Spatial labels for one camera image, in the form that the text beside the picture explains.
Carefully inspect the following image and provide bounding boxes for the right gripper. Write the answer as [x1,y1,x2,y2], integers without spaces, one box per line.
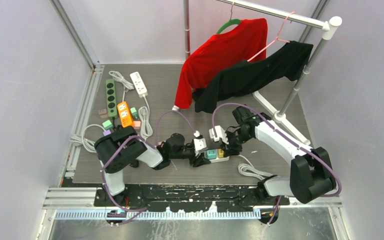
[220,128,253,158]

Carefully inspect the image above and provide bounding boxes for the yellow plug adapter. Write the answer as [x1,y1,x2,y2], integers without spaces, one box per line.
[217,148,225,159]

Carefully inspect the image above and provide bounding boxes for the white power strip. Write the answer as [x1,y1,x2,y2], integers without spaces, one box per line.
[207,156,230,163]

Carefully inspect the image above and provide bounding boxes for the pink plug adapter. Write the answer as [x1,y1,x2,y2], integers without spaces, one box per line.
[133,120,142,130]
[98,109,109,119]

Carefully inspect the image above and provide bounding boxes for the orange power strip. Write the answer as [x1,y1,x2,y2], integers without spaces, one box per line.
[117,101,135,128]

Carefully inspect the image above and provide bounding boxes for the purple power strip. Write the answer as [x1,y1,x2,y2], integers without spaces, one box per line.
[103,129,112,136]

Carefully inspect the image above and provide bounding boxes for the teal green plug adapter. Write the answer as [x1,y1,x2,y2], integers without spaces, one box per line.
[102,120,114,131]

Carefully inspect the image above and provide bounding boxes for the white strip with USB ports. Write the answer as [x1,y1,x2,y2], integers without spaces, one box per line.
[129,71,148,98]

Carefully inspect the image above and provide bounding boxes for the green power strip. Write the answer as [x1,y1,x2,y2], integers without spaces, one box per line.
[105,78,118,119]

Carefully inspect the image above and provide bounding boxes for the white cable back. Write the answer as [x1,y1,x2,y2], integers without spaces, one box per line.
[108,70,136,102]

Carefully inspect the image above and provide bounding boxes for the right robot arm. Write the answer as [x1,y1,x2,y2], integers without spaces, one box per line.
[222,106,340,206]

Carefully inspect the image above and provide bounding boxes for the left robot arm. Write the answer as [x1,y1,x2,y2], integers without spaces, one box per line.
[94,126,211,207]

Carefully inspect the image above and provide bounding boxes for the black shirt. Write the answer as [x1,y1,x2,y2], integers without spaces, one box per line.
[193,41,314,114]

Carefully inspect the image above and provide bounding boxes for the red shirt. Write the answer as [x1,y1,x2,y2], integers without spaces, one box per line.
[172,18,268,111]

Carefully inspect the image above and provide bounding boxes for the pink hanger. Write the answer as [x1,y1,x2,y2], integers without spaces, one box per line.
[247,11,296,62]

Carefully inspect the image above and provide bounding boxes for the green hanger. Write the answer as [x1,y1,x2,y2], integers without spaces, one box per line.
[216,0,241,35]

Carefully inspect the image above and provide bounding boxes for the metal clothes rack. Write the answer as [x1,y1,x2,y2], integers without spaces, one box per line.
[172,0,343,147]

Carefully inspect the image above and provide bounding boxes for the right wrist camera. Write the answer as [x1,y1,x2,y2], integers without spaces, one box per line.
[208,125,229,144]

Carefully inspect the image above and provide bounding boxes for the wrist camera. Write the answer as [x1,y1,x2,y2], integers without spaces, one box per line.
[208,125,229,144]
[193,138,208,156]

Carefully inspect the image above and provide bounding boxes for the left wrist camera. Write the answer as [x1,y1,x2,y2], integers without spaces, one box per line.
[193,138,208,156]

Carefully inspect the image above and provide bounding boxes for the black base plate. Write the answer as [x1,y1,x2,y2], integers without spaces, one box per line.
[94,183,291,215]

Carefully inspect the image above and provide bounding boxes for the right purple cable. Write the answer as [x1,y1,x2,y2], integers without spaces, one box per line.
[211,102,343,226]

